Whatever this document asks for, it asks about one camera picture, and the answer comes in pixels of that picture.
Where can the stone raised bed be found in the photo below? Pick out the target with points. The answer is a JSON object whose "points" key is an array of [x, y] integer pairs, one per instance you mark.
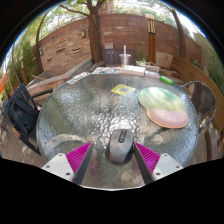
{"points": [[63, 75]]}

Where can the wooden garden lamp post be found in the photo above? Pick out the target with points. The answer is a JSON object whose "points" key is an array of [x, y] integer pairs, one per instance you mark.
{"points": [[151, 40]]}

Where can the grey wall box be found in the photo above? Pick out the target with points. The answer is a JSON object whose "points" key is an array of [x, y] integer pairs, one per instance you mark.
{"points": [[108, 46]]}

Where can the black bag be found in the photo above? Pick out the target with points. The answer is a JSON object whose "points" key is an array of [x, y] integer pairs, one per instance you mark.
{"points": [[20, 116]]}

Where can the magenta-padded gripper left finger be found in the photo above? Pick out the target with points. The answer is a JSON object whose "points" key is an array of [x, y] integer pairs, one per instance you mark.
{"points": [[61, 163]]}

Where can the small green object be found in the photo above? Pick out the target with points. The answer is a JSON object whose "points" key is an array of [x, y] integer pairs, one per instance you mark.
{"points": [[166, 80]]}

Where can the white square planter with plants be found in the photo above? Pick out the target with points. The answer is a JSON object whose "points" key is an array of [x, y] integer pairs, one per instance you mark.
{"points": [[150, 66]]}

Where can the orange umbrella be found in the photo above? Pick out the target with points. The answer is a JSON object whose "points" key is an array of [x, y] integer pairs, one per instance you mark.
{"points": [[3, 83]]}

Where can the dark slatted wooden chair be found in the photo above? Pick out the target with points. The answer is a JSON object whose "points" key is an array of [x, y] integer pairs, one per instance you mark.
{"points": [[111, 57]]}

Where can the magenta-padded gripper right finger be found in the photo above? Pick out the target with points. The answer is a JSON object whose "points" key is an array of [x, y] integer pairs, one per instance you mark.
{"points": [[163, 164]]}

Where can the grey computer mouse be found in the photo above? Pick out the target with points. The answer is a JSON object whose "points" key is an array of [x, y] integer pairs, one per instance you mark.
{"points": [[119, 150]]}

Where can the pale thin booklet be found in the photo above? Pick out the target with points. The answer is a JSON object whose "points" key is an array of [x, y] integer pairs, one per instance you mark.
{"points": [[152, 74]]}

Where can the clear plastic cup with straw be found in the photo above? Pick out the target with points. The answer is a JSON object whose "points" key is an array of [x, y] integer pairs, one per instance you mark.
{"points": [[125, 60]]}

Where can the wall lamp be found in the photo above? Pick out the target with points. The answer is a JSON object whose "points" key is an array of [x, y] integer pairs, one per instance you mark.
{"points": [[83, 33], [41, 52]]}

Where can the large forked tree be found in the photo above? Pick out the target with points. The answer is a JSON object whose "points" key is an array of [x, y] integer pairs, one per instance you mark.
{"points": [[94, 36]]}

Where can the black and white patterned leaflet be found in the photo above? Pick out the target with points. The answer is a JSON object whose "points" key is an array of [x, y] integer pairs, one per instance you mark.
{"points": [[78, 77]]}

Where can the pale stone block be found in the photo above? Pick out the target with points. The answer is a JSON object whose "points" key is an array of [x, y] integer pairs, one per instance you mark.
{"points": [[164, 60]]}

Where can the yellow square card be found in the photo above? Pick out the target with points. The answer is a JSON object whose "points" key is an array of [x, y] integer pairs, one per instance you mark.
{"points": [[123, 89]]}

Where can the green and pink mouse pad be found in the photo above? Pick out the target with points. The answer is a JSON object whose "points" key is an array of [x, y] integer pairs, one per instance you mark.
{"points": [[163, 106]]}

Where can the curved wooden bench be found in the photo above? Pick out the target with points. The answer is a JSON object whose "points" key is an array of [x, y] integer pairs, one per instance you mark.
{"points": [[196, 75]]}

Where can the black metal chair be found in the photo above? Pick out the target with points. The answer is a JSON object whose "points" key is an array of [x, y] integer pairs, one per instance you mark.
{"points": [[26, 93]]}

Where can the brown wicker chair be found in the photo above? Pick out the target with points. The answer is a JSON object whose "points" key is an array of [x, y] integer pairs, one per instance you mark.
{"points": [[202, 100]]}

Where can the slim leaning tree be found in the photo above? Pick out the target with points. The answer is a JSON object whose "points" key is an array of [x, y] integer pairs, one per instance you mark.
{"points": [[180, 36]]}

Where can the thin curved tree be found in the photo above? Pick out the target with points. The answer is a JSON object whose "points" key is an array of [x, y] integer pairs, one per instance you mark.
{"points": [[38, 50]]}

